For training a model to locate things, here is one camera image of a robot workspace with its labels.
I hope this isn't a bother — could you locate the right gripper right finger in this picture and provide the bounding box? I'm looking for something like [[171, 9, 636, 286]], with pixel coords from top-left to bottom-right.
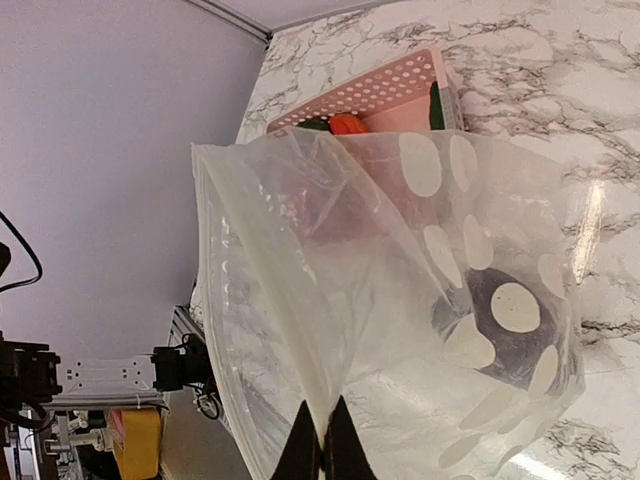
[[324, 396, 376, 480]]

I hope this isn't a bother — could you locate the green avocado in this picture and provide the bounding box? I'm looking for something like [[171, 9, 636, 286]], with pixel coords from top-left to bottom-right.
[[297, 117, 331, 133]]

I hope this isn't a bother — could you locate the green cucumber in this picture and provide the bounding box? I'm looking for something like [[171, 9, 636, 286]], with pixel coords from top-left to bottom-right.
[[429, 81, 446, 130]]

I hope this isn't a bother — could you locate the front aluminium rail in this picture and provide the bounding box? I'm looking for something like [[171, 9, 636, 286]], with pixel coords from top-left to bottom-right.
[[44, 304, 206, 411]]

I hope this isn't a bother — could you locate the pink perforated plastic basket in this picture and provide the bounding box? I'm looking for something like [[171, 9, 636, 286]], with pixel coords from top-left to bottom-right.
[[266, 47, 465, 133]]

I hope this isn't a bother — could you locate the clear dotted zip top bag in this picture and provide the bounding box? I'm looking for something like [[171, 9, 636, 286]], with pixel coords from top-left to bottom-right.
[[192, 128, 584, 479]]

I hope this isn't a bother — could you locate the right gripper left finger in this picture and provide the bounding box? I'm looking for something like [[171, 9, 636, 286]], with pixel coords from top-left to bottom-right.
[[275, 401, 320, 480]]

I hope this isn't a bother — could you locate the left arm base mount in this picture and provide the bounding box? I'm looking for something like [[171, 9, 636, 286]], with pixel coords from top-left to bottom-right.
[[150, 333, 213, 392]]

